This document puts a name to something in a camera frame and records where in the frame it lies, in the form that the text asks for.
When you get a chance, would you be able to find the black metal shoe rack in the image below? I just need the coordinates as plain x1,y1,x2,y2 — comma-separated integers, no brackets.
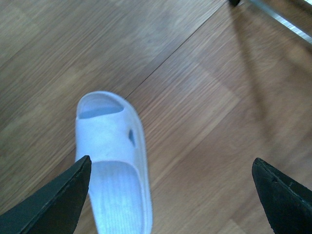
228,0,312,46

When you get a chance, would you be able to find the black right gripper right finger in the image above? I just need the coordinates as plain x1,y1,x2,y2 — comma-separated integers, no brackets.
252,158,312,234

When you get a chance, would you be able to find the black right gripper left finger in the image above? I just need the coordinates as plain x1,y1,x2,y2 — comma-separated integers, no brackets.
0,156,92,234

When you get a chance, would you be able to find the light blue slide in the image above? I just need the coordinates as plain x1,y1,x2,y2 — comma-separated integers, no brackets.
76,91,153,234

